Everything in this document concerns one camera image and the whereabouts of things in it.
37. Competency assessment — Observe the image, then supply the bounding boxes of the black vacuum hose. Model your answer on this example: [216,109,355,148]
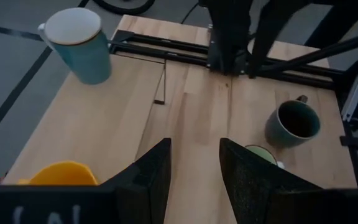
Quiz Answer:
[93,0,157,16]

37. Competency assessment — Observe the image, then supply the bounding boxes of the orange mug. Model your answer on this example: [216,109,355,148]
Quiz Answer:
[17,160,99,187]

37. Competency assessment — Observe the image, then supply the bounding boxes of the teal mug white inside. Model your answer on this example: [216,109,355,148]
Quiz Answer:
[37,7,112,85]

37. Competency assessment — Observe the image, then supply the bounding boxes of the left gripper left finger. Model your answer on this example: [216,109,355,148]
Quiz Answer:
[0,138,172,224]

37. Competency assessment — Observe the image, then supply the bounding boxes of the black metal table frame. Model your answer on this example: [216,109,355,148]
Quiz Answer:
[109,29,358,187]

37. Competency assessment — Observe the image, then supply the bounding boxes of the white metal bracket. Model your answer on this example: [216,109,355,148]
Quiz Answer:
[341,67,358,123]

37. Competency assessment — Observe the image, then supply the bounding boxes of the dark glazed mug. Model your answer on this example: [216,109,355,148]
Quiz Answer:
[264,95,321,149]

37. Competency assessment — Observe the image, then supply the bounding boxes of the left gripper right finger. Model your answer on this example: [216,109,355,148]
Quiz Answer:
[218,138,358,224]

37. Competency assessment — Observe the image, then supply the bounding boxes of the green mug white handle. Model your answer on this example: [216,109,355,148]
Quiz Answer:
[244,144,285,170]

